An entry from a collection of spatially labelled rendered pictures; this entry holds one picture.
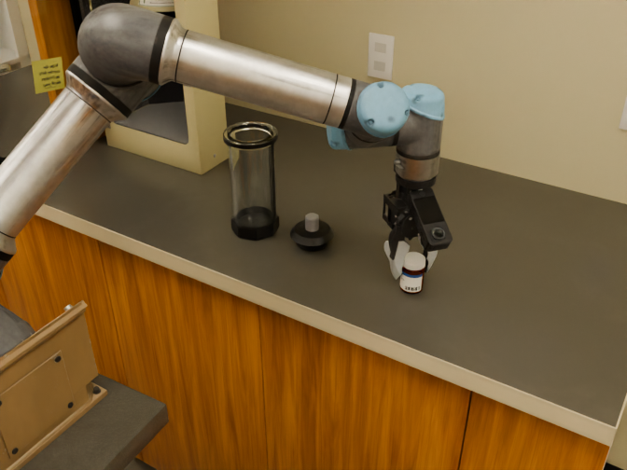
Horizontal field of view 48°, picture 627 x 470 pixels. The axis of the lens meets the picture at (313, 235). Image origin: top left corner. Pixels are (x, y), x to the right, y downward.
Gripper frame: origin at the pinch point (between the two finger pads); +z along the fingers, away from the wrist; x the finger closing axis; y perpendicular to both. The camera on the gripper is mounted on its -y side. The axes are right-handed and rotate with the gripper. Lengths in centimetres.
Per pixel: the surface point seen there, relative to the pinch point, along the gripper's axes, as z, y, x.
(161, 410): 4, -14, 50
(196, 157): -1, 59, 28
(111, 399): 3, -9, 57
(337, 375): 20.5, -0.9, 15.4
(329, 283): 3.6, 6.6, 14.2
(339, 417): 32.0, -1.4, 15.1
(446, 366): 4.4, -20.4, 3.9
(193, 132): -8, 59, 28
